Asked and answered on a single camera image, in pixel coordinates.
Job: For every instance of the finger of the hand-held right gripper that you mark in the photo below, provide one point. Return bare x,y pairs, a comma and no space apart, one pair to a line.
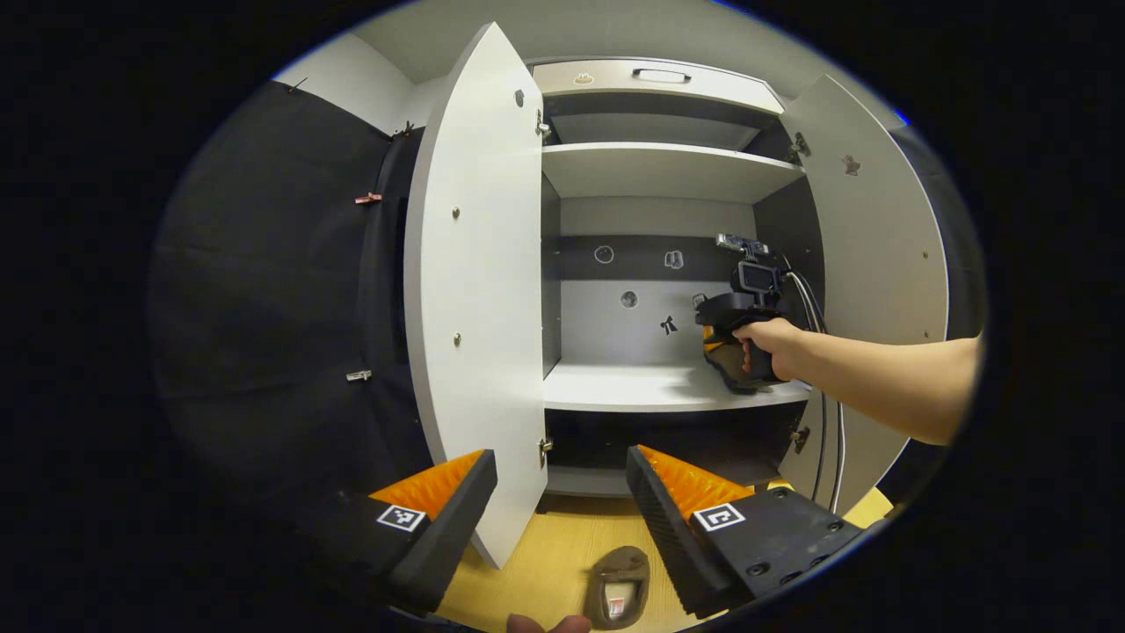
711,339

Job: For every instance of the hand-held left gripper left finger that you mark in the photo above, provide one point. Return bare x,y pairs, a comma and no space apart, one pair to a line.
448,527

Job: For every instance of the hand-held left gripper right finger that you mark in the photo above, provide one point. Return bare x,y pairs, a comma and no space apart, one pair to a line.
664,527

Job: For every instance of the white shoe cabinet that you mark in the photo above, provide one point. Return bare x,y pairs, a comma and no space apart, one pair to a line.
650,387

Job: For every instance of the white shoe cabinet door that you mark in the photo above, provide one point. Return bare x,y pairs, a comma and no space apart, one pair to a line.
479,308
879,246

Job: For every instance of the beige cabinet drawer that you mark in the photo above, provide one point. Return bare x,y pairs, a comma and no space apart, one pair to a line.
606,79

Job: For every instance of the black backdrop cloth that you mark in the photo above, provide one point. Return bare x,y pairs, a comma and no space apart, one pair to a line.
264,308

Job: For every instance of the red clip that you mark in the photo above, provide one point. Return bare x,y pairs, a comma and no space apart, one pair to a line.
369,199

